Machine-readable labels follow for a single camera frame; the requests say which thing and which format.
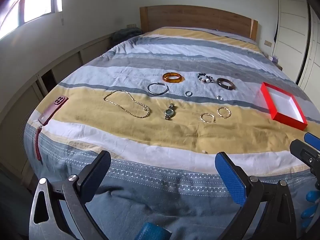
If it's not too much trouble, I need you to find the silver bangle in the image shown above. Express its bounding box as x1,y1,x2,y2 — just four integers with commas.
147,82,170,96

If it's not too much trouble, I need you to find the wooden nightstand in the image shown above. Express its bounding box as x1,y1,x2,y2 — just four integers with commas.
268,54,284,71

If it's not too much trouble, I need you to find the red phone with wrist strap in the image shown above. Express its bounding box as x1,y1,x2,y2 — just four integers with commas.
35,95,69,166

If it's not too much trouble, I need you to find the silver wristwatch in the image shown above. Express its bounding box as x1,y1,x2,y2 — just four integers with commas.
164,103,177,121

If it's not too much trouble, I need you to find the beaded bracelet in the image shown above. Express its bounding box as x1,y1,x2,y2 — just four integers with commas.
197,72,213,84

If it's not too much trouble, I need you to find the gold hoop bracelet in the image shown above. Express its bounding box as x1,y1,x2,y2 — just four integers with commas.
217,106,231,119
200,113,216,124

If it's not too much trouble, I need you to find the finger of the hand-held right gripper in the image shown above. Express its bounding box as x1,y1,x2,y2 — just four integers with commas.
290,139,320,178
303,132,320,153

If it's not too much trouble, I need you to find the dark grey cloth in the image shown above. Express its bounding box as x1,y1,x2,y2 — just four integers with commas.
111,27,143,47

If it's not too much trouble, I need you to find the amber bangle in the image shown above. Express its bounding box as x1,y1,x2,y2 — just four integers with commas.
162,72,186,83

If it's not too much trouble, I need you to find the red shallow box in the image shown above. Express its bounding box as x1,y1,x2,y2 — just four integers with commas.
260,82,308,131

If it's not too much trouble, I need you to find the striped bed blanket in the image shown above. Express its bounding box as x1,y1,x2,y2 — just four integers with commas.
23,26,320,240

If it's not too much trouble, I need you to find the beige low wall cabinet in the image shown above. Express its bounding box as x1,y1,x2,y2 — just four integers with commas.
0,32,113,189

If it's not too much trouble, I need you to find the gold chain necklace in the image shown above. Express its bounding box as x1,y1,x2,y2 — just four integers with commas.
103,90,151,119

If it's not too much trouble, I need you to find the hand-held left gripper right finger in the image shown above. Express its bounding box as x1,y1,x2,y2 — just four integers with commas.
215,151,304,240

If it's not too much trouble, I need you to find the person's right hand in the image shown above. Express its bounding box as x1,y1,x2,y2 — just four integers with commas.
300,189,320,235

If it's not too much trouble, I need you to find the dark brown bangle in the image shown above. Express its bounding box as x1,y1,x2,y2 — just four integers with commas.
216,78,236,91

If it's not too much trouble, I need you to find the wooden headboard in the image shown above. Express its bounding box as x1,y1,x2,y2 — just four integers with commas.
139,5,259,42

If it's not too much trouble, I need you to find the white wardrobe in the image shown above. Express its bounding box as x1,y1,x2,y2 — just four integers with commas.
272,0,320,94

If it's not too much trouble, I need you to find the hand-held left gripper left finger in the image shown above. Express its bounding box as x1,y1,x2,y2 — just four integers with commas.
29,150,112,240

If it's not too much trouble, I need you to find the window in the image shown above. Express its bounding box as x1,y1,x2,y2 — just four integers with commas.
0,0,75,40

